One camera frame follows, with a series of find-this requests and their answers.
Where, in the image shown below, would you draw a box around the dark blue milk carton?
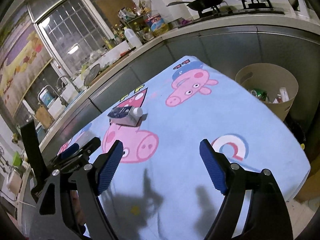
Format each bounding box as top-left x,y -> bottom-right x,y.
107,106 -> 143,127

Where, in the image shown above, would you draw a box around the white tissue pack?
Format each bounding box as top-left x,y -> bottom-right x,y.
273,87 -> 290,103

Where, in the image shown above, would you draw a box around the green snack bag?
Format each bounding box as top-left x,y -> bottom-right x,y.
248,88 -> 268,102

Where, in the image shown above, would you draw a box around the barred kitchen window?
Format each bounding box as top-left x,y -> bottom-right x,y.
27,0 -> 116,76

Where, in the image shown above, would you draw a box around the beige round trash bin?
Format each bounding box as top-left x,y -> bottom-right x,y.
235,63 -> 299,121

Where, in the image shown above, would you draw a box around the wooden cutting board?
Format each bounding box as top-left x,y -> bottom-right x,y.
35,105 -> 54,129

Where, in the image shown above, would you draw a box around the chrome sink faucet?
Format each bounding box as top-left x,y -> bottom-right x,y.
37,85 -> 68,107

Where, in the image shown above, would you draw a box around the round metal strainer lid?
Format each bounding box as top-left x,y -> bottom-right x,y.
84,63 -> 100,87

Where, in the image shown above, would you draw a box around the blue cartoon pig tablecloth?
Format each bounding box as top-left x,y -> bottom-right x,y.
61,56 -> 310,239

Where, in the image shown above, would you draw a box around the white plastic jug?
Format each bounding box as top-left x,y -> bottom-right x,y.
124,27 -> 143,48

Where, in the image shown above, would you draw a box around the cooking oil bottle blue label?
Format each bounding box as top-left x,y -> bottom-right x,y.
144,11 -> 169,37

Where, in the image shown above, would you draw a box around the grey cabinet fronts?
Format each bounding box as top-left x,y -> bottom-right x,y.
40,25 -> 319,159

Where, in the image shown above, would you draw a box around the black frying pan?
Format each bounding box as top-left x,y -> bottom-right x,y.
167,0 -> 223,11

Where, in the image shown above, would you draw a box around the gas stove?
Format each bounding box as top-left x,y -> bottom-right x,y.
178,0 -> 285,28

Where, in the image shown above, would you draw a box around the colourful fruit wall poster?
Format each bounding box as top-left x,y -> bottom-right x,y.
1,6 -> 51,116

